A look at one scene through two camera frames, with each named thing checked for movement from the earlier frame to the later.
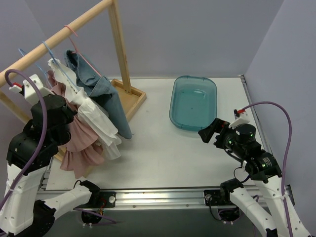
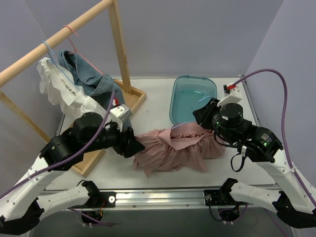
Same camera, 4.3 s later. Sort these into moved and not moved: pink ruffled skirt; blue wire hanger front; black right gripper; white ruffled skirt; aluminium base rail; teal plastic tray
Moved: white ruffled skirt; pink ruffled skirt; blue wire hanger front; black right gripper
Not moved: teal plastic tray; aluminium base rail
